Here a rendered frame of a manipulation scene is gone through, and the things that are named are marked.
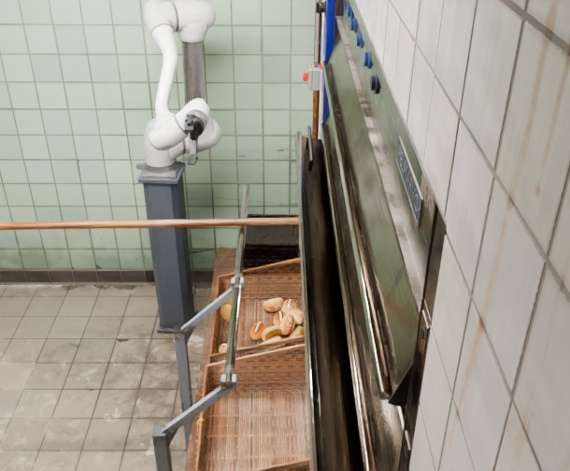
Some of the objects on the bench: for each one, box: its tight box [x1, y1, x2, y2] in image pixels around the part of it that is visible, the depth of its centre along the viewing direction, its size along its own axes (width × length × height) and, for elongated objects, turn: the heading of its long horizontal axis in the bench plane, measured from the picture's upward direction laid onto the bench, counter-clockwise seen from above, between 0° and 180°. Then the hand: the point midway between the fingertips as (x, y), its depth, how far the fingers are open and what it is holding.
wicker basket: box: [208, 258, 306, 383], centre depth 290 cm, size 49×56×28 cm
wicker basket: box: [194, 343, 310, 471], centre depth 239 cm, size 49×56×28 cm
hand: (190, 146), depth 252 cm, fingers open, 13 cm apart
